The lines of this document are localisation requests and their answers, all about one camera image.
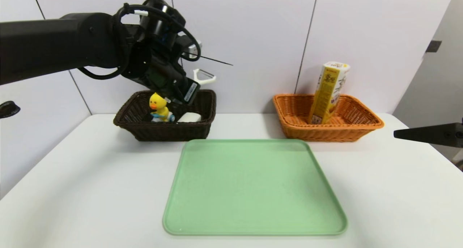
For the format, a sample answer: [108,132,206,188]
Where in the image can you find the white soap bar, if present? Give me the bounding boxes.
[177,112,201,123]

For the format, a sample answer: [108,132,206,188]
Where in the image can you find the white peeler grey handle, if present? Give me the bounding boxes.
[192,69,217,87]

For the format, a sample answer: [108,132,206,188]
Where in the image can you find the yellow duck scooter toy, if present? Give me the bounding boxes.
[149,92,176,123]

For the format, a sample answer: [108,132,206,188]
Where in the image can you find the yellow white chips box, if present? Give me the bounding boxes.
[309,61,351,125]

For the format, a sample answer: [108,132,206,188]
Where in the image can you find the dark brown wicker basket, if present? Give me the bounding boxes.
[113,89,217,142]

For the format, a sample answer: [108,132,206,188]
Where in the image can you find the orange wicker basket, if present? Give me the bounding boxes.
[273,93,385,143]

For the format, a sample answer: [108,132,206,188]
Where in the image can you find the green plastic tray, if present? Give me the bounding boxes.
[163,139,348,236]

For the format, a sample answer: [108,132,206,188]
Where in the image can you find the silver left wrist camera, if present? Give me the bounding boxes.
[186,39,203,59]

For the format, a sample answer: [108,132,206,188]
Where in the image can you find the black cable white tag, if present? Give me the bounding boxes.
[78,4,201,80]

